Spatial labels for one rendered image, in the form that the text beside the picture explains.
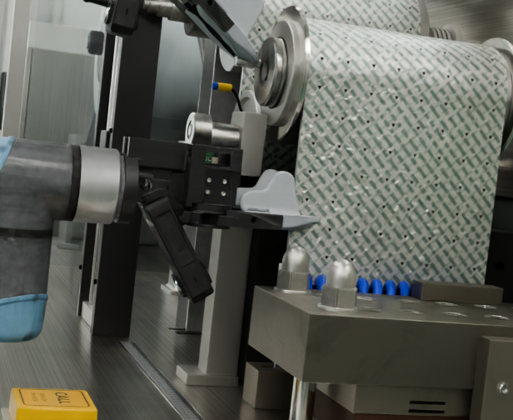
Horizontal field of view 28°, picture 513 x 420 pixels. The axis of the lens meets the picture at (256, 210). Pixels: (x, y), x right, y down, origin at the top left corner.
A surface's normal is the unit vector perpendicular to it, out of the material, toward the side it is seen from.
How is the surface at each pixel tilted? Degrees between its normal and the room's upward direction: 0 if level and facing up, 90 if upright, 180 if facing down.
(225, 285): 90
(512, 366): 90
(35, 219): 90
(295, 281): 90
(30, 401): 0
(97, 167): 61
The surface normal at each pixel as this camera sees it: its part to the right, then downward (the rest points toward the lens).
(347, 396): -0.95, -0.09
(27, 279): 0.62, 0.11
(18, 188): 0.29, 0.08
